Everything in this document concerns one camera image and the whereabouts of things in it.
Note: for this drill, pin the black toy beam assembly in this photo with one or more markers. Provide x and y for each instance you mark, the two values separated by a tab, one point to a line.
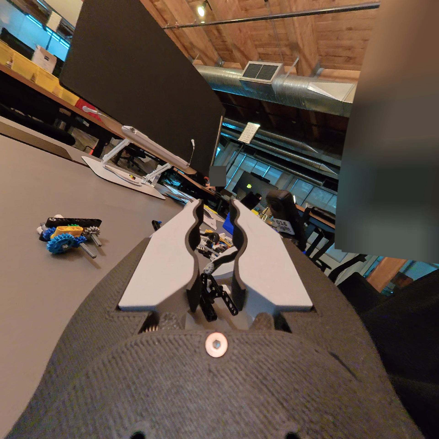
210	295

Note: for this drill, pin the ceiling spot lamp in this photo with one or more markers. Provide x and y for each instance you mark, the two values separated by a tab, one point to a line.
201	11

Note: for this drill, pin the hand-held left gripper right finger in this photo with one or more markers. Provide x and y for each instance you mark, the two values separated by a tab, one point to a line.
271	271

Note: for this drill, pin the row of yellow bins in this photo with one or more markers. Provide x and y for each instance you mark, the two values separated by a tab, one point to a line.
41	73

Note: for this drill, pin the black monitor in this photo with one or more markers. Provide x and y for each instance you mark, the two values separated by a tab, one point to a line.
255	187

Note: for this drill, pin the black office chair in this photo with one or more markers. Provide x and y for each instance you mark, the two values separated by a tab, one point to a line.
356	288

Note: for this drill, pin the white cardboard box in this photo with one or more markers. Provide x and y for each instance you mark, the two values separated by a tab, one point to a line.
44	59

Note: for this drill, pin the small black toy piece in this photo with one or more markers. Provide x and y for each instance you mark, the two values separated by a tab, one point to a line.
156	224

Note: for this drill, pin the white laptop stand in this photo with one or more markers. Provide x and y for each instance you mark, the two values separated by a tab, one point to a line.
151	147

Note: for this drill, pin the toy gear model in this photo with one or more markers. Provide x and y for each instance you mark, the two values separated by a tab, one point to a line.
65	236

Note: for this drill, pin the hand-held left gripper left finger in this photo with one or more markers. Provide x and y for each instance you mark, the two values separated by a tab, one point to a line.
161	264

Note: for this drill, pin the hanging paper sign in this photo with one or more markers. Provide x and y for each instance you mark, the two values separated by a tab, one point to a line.
249	132

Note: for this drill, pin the white vent grille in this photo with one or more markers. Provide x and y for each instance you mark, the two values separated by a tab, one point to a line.
260	71

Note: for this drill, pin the heap of toy parts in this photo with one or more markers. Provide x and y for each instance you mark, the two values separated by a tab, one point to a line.
214	240

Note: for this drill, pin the silver air duct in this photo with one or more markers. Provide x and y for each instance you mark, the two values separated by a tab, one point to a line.
301	91

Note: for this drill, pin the black ceiling rail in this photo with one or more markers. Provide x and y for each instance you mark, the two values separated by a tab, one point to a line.
274	15

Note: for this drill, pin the blue box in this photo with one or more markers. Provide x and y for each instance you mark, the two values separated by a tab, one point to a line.
228	226

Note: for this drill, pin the black divider panel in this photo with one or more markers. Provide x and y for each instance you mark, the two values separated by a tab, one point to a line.
137	79

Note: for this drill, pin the wooden desk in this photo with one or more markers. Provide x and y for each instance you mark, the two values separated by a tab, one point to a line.
51	94

